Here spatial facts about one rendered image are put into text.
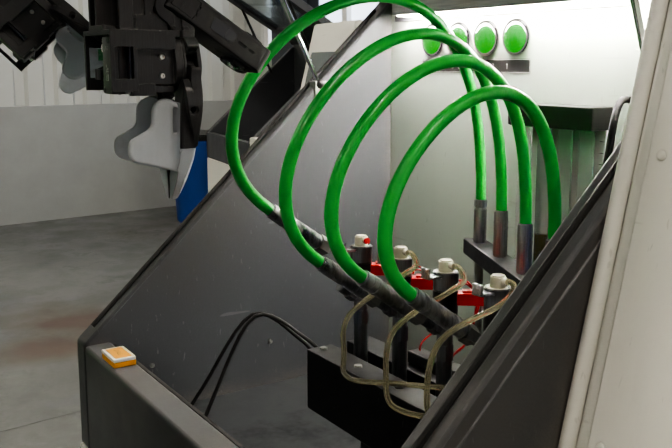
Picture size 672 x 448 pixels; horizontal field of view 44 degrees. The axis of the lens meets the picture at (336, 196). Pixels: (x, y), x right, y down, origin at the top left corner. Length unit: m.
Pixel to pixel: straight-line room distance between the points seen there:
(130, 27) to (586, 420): 0.52
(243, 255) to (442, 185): 0.33
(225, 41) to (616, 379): 0.45
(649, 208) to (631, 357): 0.13
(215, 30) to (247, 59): 0.04
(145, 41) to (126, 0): 0.04
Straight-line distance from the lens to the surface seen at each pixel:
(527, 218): 0.99
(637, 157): 0.79
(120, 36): 0.73
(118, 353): 1.17
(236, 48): 0.79
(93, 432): 1.28
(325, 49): 4.21
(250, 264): 1.33
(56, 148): 7.75
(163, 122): 0.75
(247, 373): 1.38
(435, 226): 1.37
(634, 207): 0.78
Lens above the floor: 1.34
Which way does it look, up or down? 9 degrees down
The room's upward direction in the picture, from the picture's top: straight up
